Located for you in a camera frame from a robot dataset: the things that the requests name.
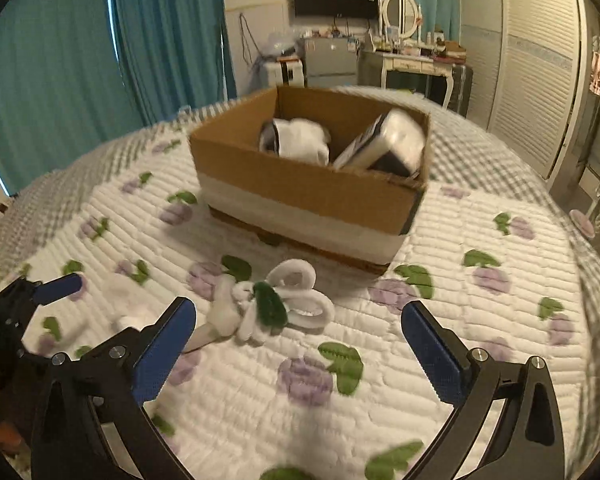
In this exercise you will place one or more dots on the pink round stand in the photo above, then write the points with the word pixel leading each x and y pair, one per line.
pixel 583 221

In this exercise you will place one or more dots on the grey mini fridge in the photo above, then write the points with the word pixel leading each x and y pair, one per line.
pixel 330 62

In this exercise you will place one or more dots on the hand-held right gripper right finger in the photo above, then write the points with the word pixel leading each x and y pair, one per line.
pixel 432 352

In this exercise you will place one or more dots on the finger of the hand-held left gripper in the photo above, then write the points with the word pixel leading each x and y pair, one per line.
pixel 57 287

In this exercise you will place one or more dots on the white pipe-cleaner flower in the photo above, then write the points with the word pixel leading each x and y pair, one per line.
pixel 275 305

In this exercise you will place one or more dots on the white louvred wardrobe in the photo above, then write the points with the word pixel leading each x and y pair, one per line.
pixel 525 60

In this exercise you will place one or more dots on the white oval vanity mirror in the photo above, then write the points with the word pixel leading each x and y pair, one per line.
pixel 401 10

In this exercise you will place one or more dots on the pink hanging item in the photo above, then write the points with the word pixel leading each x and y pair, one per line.
pixel 597 67

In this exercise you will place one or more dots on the plastic-wrapped white package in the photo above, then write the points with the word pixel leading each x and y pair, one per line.
pixel 385 142

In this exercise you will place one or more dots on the clear plastic bag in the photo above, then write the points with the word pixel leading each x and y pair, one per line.
pixel 280 45

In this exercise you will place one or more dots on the dark suitcase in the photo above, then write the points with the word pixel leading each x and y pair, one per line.
pixel 455 90

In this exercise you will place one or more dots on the white dressing table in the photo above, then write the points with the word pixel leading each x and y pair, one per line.
pixel 410 62

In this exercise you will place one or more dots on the cardboard box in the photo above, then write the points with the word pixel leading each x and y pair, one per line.
pixel 305 200

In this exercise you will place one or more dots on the quilted floral bedspread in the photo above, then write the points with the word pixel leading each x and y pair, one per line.
pixel 480 320

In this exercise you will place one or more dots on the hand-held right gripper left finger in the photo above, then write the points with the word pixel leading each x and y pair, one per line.
pixel 162 350

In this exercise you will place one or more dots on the white box appliance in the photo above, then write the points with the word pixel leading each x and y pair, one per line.
pixel 282 72

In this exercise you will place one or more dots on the white rolled sock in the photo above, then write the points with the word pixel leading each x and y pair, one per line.
pixel 300 140

